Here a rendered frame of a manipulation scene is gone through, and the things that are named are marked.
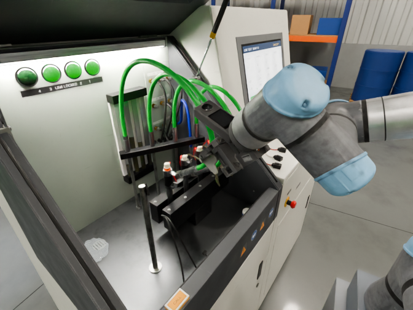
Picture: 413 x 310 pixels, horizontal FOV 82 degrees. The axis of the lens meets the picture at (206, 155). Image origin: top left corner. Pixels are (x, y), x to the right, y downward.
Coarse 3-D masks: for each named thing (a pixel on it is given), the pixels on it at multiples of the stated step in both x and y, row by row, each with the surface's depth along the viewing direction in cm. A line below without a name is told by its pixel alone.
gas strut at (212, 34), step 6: (228, 0) 74; (222, 6) 75; (222, 12) 76; (216, 18) 78; (216, 24) 79; (216, 30) 80; (210, 36) 82; (210, 42) 83; (204, 54) 86; (198, 72) 91; (192, 78) 93; (198, 78) 92
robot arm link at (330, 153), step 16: (320, 128) 31; (336, 128) 32; (352, 128) 36; (288, 144) 34; (304, 144) 32; (320, 144) 31; (336, 144) 31; (352, 144) 32; (304, 160) 34; (320, 160) 32; (336, 160) 31; (352, 160) 31; (368, 160) 32; (320, 176) 33; (336, 176) 32; (352, 176) 31; (368, 176) 31; (336, 192) 33; (352, 192) 32
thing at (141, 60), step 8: (128, 64) 65; (136, 64) 63; (152, 64) 59; (160, 64) 58; (128, 72) 67; (168, 72) 57; (120, 80) 70; (176, 80) 56; (120, 88) 71; (184, 88) 55; (120, 96) 73; (192, 96) 55; (120, 104) 75; (200, 104) 55; (120, 112) 77; (120, 120) 79; (208, 128) 56; (200, 168) 63
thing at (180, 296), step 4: (180, 292) 55; (176, 296) 54; (180, 296) 54; (184, 296) 54; (172, 300) 54; (176, 300) 54; (180, 300) 54; (168, 304) 53; (172, 304) 53; (176, 304) 53; (172, 308) 52; (180, 308) 53
